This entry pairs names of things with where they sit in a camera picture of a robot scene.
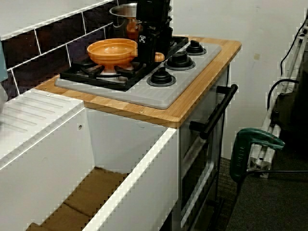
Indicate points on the white toy oven cabinet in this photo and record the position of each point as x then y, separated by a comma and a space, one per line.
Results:
192, 156

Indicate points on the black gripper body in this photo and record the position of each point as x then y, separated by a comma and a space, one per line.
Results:
154, 10

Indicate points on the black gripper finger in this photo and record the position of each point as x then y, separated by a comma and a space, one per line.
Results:
147, 48
164, 38

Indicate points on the black burner grate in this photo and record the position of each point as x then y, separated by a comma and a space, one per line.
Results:
96, 80

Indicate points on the aluminium frame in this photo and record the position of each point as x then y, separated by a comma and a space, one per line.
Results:
269, 125

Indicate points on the stainless steel pot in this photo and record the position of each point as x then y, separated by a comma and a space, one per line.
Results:
122, 12

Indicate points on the teal box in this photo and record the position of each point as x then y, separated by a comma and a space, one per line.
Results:
2, 60

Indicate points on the orange toy frying pan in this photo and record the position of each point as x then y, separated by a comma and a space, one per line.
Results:
110, 51

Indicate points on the white sink basin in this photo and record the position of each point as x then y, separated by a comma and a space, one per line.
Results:
36, 144

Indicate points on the grey stove top panel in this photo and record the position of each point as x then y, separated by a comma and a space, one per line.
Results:
154, 96

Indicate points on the black stove knob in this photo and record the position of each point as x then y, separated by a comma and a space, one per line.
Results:
179, 61
161, 77
195, 48

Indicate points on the white dish rack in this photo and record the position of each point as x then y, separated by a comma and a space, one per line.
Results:
48, 41

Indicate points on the wooden kitchen countertop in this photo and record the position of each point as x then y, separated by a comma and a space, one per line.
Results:
192, 96

